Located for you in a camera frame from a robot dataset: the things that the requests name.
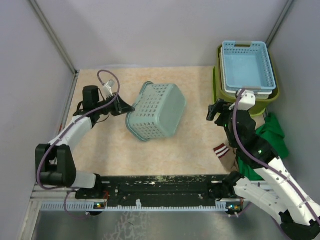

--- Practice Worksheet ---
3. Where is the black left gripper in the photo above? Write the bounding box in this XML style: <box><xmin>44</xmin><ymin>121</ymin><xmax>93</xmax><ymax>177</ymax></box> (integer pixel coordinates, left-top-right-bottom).
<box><xmin>95</xmin><ymin>92</ymin><xmax>135</xmax><ymax>117</ymax></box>

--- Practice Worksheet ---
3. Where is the large teal perforated basket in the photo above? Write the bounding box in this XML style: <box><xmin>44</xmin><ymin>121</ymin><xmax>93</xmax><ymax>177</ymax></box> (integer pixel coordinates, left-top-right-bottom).
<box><xmin>125</xmin><ymin>81</ymin><xmax>187</xmax><ymax>142</ymax></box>

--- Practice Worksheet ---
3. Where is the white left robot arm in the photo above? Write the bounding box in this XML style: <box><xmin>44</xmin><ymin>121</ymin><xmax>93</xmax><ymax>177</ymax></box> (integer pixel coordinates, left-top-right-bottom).
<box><xmin>35</xmin><ymin>85</ymin><xmax>135</xmax><ymax>199</ymax></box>

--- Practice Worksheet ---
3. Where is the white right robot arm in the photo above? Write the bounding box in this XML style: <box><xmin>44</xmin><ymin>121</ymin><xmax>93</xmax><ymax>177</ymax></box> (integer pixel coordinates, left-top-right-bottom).
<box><xmin>206</xmin><ymin>99</ymin><xmax>320</xmax><ymax>240</ymax></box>

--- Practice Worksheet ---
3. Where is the green tub lid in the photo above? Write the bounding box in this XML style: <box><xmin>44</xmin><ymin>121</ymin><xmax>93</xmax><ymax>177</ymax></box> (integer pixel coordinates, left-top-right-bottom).
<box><xmin>212</xmin><ymin>66</ymin><xmax>271</xmax><ymax>117</ymax></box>

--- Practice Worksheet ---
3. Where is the green plastic tub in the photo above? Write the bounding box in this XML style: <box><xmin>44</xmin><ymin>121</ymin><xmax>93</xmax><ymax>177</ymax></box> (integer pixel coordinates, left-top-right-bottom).
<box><xmin>211</xmin><ymin>44</ymin><xmax>280</xmax><ymax>117</ymax></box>

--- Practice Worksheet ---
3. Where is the white basket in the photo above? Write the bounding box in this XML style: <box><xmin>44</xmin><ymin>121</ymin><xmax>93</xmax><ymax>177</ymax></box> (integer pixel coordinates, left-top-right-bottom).
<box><xmin>219</xmin><ymin>50</ymin><xmax>273</xmax><ymax>100</ymax></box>

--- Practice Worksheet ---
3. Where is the beige striped sock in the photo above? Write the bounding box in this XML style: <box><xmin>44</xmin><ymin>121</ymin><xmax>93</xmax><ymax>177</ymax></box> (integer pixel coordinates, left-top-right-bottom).
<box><xmin>213</xmin><ymin>143</ymin><xmax>239</xmax><ymax>172</ymax></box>

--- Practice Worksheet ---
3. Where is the light blue perforated basket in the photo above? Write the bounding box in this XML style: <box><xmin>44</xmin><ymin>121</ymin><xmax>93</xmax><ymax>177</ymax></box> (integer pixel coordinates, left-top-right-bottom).
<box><xmin>221</xmin><ymin>40</ymin><xmax>276</xmax><ymax>93</ymax></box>

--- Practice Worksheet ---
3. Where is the green cloth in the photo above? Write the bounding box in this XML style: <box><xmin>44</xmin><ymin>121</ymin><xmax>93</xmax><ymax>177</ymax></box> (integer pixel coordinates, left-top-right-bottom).
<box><xmin>237</xmin><ymin>112</ymin><xmax>289</xmax><ymax>181</ymax></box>

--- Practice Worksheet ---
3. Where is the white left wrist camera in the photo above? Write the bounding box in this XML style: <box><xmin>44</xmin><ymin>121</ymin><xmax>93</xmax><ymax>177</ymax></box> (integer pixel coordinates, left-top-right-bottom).
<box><xmin>102</xmin><ymin>79</ymin><xmax>117</xmax><ymax>98</ymax></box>

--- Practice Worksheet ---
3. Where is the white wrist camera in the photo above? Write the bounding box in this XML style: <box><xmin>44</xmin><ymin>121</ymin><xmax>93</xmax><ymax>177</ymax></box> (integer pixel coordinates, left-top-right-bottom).
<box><xmin>102</xmin><ymin>79</ymin><xmax>117</xmax><ymax>98</ymax></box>
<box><xmin>236</xmin><ymin>88</ymin><xmax>256</xmax><ymax>111</ymax></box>

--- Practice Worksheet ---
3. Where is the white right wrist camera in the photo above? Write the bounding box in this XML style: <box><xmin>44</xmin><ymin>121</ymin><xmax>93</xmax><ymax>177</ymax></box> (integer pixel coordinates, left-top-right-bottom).
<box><xmin>236</xmin><ymin>88</ymin><xmax>256</xmax><ymax>111</ymax></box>

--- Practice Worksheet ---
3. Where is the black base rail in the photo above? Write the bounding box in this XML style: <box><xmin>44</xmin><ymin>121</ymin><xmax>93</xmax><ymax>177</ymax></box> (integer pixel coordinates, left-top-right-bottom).
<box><xmin>75</xmin><ymin>174</ymin><xmax>237</xmax><ymax>208</ymax></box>

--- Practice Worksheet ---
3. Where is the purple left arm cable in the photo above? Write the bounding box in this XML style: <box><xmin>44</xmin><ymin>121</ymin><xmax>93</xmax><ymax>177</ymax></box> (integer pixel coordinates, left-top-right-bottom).
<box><xmin>36</xmin><ymin>69</ymin><xmax>120</xmax><ymax>218</ymax></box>

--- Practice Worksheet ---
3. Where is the white slotted cable duct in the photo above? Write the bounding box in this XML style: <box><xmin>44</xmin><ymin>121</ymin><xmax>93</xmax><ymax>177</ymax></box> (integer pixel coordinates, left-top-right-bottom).
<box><xmin>39</xmin><ymin>198</ymin><xmax>248</xmax><ymax>211</ymax></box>

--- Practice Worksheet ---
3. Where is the aluminium frame post right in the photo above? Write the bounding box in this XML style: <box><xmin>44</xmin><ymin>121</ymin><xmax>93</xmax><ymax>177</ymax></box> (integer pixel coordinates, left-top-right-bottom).
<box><xmin>265</xmin><ymin>0</ymin><xmax>295</xmax><ymax>48</ymax></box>

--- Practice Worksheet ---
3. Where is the aluminium frame post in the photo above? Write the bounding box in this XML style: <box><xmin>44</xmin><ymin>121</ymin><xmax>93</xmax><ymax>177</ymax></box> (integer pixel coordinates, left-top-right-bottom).
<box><xmin>265</xmin><ymin>0</ymin><xmax>295</xmax><ymax>48</ymax></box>
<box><xmin>27</xmin><ymin>0</ymin><xmax>78</xmax><ymax>76</ymax></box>

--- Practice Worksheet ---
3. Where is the aluminium frame post left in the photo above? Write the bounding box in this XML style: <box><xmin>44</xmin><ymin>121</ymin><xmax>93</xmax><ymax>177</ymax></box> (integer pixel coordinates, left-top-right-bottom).
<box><xmin>27</xmin><ymin>0</ymin><xmax>78</xmax><ymax>76</ymax></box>

